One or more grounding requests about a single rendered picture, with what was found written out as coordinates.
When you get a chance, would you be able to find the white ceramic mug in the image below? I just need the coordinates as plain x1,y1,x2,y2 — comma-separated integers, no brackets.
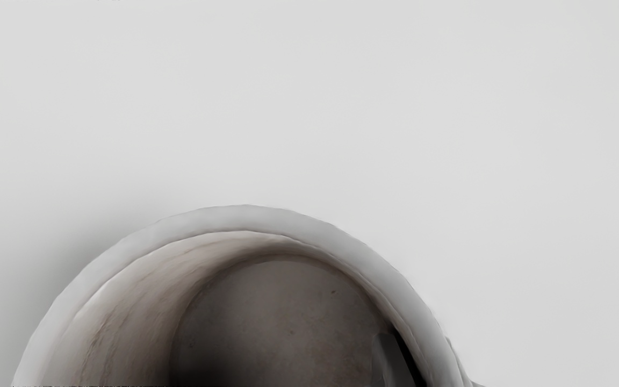
12,204,486,387

